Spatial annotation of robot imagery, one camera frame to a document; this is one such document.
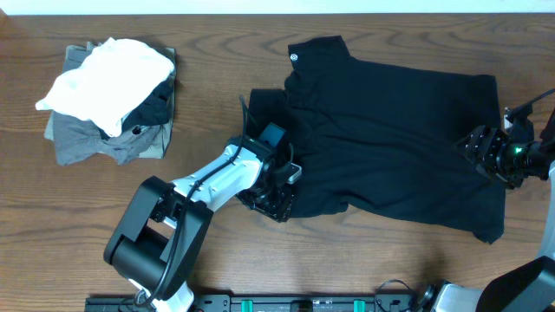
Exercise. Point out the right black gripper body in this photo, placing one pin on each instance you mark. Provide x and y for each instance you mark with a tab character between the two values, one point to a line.
497	152

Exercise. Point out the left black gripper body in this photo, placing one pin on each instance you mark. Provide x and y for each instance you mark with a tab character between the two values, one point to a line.
271	198

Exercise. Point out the black t-shirt with logo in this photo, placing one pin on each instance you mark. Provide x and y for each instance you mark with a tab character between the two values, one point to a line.
383	138

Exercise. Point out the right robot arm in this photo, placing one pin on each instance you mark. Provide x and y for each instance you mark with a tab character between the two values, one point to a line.
509	156

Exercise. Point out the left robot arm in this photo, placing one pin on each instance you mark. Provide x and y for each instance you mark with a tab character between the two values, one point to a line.
157	241

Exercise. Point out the black folded garment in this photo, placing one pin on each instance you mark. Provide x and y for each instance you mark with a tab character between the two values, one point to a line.
153	111

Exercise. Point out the grey folded garment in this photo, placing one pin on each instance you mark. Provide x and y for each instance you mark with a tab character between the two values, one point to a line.
99	141

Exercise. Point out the olive folded garment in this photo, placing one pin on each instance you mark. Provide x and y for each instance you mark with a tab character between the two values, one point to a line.
167	125

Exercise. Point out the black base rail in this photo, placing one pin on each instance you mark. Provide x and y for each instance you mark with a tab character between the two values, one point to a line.
282	303

